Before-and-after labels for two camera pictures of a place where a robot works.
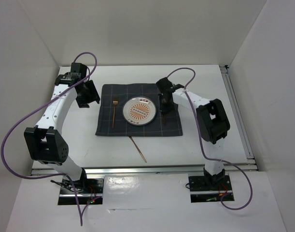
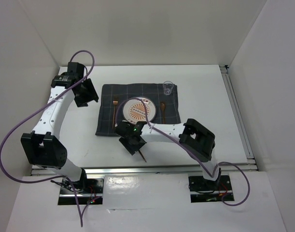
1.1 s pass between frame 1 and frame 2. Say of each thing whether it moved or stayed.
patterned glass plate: stayed
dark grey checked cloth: stayed
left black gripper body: stayed
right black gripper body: moved
